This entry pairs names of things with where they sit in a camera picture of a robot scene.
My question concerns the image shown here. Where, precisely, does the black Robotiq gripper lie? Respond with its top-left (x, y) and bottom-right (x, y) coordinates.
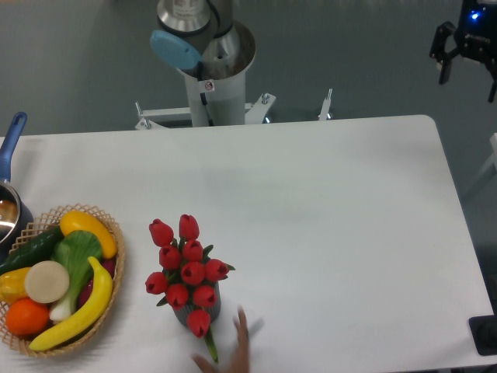
top-left (429, 0), bottom-right (497, 103)

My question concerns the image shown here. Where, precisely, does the red tulip bouquet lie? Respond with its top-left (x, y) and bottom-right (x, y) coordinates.
top-left (145, 214), bottom-right (235, 362)

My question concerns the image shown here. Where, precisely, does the dark grey ribbed vase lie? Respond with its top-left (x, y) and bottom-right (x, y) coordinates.
top-left (174, 283), bottom-right (221, 327)

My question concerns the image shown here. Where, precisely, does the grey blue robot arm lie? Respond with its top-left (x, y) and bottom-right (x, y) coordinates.
top-left (150, 1), bottom-right (496, 84)

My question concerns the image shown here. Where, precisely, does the person's hand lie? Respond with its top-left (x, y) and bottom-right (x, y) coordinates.
top-left (191, 306), bottom-right (265, 373)

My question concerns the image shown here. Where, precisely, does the black device at table edge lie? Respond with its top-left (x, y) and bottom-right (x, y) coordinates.
top-left (468, 315), bottom-right (497, 356)

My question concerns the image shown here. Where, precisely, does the dark red vegetable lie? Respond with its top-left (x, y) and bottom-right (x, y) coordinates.
top-left (78, 259), bottom-right (116, 309)

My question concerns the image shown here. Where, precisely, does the yellow squash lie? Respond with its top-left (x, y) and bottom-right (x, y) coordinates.
top-left (59, 210), bottom-right (117, 259)

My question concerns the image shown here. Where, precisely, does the yellow banana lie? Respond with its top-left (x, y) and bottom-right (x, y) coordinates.
top-left (29, 256), bottom-right (113, 351)

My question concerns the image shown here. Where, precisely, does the green bok choy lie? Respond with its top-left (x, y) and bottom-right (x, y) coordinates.
top-left (50, 230), bottom-right (103, 323)

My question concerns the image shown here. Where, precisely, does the green cucumber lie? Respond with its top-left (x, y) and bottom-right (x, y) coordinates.
top-left (1, 225), bottom-right (64, 274)

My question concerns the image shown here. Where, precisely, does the beige round disc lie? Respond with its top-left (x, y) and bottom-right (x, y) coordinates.
top-left (24, 260), bottom-right (69, 304)

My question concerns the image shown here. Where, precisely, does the orange fruit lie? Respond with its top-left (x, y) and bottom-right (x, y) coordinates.
top-left (5, 298), bottom-right (49, 336)

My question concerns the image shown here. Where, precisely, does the woven wicker basket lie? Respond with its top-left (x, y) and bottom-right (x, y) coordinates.
top-left (1, 204), bottom-right (125, 357)

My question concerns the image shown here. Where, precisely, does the white frame at right edge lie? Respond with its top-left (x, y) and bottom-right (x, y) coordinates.
top-left (461, 133), bottom-right (496, 204)

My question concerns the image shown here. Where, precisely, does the blue handled saucepan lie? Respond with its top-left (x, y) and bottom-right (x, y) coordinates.
top-left (1, 112), bottom-right (33, 262)

